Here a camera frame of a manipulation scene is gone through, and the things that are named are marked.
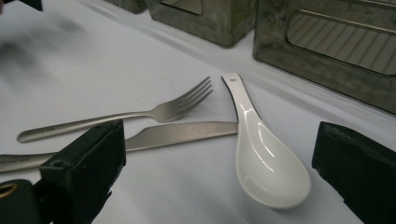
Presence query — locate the translucent grey plastic bin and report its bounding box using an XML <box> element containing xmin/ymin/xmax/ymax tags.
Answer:
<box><xmin>102</xmin><ymin>0</ymin><xmax>148</xmax><ymax>15</ymax></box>
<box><xmin>145</xmin><ymin>0</ymin><xmax>259</xmax><ymax>49</ymax></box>
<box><xmin>252</xmin><ymin>0</ymin><xmax>396</xmax><ymax>117</ymax></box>

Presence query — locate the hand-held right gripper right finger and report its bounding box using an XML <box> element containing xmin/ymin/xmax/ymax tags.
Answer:
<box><xmin>311</xmin><ymin>120</ymin><xmax>396</xmax><ymax>224</ymax></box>

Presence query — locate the stainless steel fork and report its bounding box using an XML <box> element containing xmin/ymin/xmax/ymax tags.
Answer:
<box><xmin>17</xmin><ymin>77</ymin><xmax>215</xmax><ymax>144</ymax></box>

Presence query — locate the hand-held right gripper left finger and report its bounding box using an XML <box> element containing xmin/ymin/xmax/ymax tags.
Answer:
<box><xmin>37</xmin><ymin>119</ymin><xmax>127</xmax><ymax>224</ymax></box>

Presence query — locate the white ceramic soup spoon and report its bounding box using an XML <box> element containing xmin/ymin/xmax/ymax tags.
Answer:
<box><xmin>220</xmin><ymin>72</ymin><xmax>312</xmax><ymax>210</ymax></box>

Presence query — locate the white table cover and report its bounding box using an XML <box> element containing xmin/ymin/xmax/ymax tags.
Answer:
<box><xmin>0</xmin><ymin>0</ymin><xmax>396</xmax><ymax>224</ymax></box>

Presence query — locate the stainless steel table knife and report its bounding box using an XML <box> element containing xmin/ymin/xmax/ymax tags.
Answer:
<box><xmin>0</xmin><ymin>120</ymin><xmax>239</xmax><ymax>174</ymax></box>

